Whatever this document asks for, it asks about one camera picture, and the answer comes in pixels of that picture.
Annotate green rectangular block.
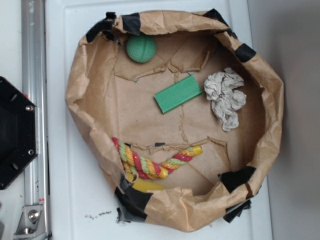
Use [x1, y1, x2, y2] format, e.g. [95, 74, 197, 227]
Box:
[154, 75, 202, 114]

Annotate brown paper bag bin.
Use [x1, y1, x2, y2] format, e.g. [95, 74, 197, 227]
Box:
[65, 9, 284, 232]

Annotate yellow plastic piece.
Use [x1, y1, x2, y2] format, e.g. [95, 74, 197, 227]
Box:
[125, 173, 165, 193]

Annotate crumpled white paper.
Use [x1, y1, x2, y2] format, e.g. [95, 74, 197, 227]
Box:
[204, 67, 247, 132]

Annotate green rubber ball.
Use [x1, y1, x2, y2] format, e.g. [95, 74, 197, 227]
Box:
[126, 35, 157, 63]

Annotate red yellow green rope toy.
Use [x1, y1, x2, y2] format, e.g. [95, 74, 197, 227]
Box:
[111, 137, 203, 180]

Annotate aluminium extrusion rail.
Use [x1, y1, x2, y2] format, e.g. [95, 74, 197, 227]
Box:
[21, 0, 52, 240]

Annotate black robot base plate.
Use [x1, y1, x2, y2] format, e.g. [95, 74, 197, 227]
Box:
[0, 77, 38, 190]

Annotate metal corner bracket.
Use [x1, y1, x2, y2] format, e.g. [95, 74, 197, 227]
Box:
[13, 205, 48, 240]

